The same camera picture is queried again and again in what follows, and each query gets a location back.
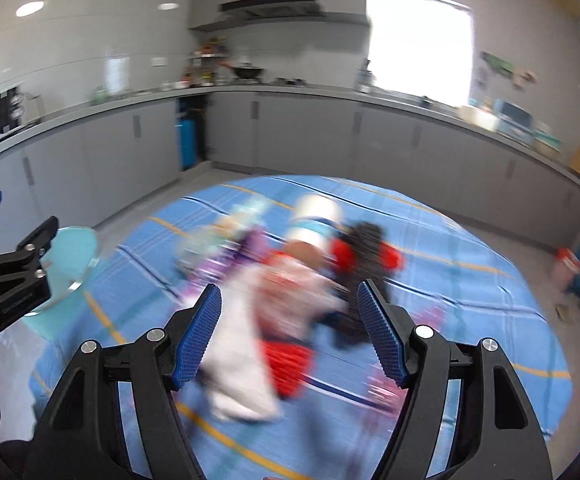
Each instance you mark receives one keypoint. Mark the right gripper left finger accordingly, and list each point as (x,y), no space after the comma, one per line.
(80,435)

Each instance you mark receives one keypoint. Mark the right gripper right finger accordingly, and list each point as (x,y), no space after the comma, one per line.
(497,435)

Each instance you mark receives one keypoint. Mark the white blue paper cup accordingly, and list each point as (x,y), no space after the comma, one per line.
(314,224)

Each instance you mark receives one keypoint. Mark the grey kitchen cabinets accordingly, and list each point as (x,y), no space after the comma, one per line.
(87,166)

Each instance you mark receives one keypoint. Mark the light blue enamel basin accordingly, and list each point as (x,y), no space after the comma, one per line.
(69,265)

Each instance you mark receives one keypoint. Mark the blue plaid tablecloth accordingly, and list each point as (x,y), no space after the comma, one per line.
(334,428)

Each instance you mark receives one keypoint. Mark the red white waste bin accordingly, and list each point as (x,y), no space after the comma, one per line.
(566,268)

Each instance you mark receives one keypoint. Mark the blue water filter tank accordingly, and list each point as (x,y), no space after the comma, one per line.
(187,138)

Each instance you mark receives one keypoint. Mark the clear crumpled plastic wrapper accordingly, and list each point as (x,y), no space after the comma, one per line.
(228,231)

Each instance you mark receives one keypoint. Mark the purple snack wrapper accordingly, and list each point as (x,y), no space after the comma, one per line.
(252,250)

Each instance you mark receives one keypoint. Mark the white crumpled plastic wrapper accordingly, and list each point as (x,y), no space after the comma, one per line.
(237,379)

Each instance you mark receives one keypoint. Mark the spice rack with bottles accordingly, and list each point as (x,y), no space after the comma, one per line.
(206,64)

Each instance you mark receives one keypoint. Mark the black wok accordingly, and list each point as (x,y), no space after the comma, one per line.
(244,72)

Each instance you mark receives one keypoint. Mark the blue dish box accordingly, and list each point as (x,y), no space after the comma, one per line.
(513,121)

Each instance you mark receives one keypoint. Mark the black range hood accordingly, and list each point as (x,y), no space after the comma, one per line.
(241,13)

